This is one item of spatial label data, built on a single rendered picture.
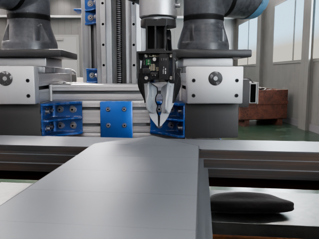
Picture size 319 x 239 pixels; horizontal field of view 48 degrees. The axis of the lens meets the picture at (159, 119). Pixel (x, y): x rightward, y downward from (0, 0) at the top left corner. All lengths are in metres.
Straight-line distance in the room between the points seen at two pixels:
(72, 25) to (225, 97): 11.02
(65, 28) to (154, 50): 11.18
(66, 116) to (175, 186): 0.64
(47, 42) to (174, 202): 0.77
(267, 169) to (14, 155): 0.41
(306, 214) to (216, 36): 0.50
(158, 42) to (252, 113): 6.22
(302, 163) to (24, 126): 0.65
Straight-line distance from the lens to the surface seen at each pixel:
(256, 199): 0.82
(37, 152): 0.64
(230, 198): 0.81
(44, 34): 1.06
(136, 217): 0.31
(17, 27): 1.06
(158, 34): 0.71
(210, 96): 0.87
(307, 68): 6.65
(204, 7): 1.02
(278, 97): 7.15
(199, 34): 1.01
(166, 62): 0.68
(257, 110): 6.93
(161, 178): 0.42
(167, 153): 0.55
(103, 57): 1.10
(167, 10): 0.71
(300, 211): 0.86
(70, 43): 11.72
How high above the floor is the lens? 0.98
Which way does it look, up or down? 7 degrees down
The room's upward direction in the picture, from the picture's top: straight up
